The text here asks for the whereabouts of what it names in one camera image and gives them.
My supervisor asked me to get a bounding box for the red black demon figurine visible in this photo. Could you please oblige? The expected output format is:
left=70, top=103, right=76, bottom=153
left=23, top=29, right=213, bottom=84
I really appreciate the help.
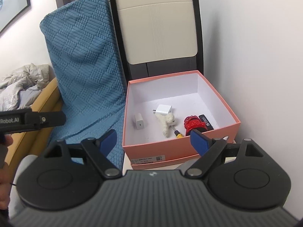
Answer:
left=184, top=115, right=208, bottom=136

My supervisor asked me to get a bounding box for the black rectangular label stick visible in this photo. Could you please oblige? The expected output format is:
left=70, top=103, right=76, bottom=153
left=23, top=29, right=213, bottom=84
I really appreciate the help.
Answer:
left=199, top=114, right=214, bottom=131

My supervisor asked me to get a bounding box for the yellow handled screwdriver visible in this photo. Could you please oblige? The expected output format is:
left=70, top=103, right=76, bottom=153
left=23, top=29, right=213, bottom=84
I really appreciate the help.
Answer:
left=171, top=126, right=184, bottom=138

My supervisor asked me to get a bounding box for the white square charger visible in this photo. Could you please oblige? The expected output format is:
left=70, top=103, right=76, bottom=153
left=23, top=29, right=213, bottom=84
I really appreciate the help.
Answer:
left=135, top=113, right=145, bottom=130

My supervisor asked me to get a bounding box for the white plush bone toy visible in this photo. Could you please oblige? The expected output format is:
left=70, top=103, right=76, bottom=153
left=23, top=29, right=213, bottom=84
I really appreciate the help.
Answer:
left=155, top=113, right=176, bottom=138

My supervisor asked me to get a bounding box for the white charger with prongs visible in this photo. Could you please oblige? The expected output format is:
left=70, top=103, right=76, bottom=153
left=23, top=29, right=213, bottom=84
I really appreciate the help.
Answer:
left=153, top=104, right=172, bottom=115

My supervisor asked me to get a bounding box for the person's left hand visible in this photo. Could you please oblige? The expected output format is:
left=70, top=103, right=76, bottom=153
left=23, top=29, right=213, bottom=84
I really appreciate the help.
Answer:
left=0, top=134, right=14, bottom=210

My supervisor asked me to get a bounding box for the grey crumpled quilt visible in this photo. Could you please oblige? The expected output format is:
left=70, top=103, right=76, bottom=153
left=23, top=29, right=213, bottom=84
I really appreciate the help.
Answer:
left=0, top=64, right=50, bottom=112

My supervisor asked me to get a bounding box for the pink cardboard box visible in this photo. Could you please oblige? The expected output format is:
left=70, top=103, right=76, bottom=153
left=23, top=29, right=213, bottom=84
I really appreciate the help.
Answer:
left=122, top=70, right=241, bottom=166

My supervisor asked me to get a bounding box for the blue textured chair cover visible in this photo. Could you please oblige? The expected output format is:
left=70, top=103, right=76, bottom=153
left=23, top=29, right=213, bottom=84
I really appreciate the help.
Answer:
left=40, top=0, right=127, bottom=169

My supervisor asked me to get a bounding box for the cream folding chair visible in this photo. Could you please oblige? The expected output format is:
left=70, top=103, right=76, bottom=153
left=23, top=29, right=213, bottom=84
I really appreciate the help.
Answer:
left=110, top=0, right=204, bottom=81

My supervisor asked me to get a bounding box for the yellow sofa bed frame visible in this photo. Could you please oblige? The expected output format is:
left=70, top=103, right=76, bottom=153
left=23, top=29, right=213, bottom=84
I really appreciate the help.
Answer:
left=1, top=79, right=65, bottom=175

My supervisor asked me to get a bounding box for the framed wall picture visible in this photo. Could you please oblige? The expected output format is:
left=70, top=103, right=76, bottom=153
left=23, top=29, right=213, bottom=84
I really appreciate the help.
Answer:
left=1, top=0, right=30, bottom=32

